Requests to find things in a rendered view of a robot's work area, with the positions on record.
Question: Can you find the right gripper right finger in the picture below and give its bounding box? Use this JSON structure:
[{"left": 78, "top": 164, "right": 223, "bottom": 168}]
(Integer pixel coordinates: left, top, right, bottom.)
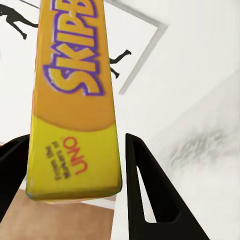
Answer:
[{"left": 125, "top": 133, "right": 210, "bottom": 240}]

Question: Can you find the board game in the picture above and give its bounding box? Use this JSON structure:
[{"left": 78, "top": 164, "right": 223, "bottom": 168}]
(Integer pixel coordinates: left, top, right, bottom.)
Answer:
[{"left": 25, "top": 0, "right": 123, "bottom": 205}]

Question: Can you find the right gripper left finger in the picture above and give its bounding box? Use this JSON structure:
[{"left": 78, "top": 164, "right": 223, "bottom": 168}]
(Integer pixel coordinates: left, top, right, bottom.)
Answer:
[{"left": 0, "top": 134, "right": 30, "bottom": 223}]

